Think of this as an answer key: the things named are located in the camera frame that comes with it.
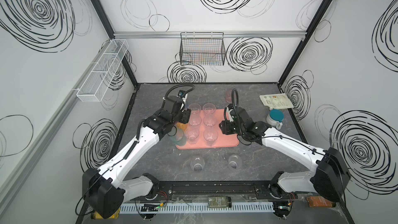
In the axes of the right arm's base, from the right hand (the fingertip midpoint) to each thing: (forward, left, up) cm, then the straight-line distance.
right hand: (221, 125), depth 81 cm
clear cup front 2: (-14, -8, -13) cm, 21 cm away
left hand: (+5, +18, +9) cm, 21 cm away
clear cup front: (-16, +12, -14) cm, 24 cm away
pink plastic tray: (-1, +9, -6) cm, 11 cm away
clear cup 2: (+1, +16, -12) cm, 20 cm away
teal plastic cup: (-5, +23, -7) cm, 24 cm away
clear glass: (+18, +6, -11) cm, 22 cm away
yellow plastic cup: (+2, +21, -4) cm, 22 cm away
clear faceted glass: (+19, +15, -10) cm, 26 cm away
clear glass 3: (-1, +5, -8) cm, 10 cm away
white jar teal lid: (+9, -34, -7) cm, 36 cm away
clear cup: (+10, +15, -10) cm, 20 cm away
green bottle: (-33, 0, -10) cm, 34 cm away
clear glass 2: (+8, +6, -8) cm, 13 cm away
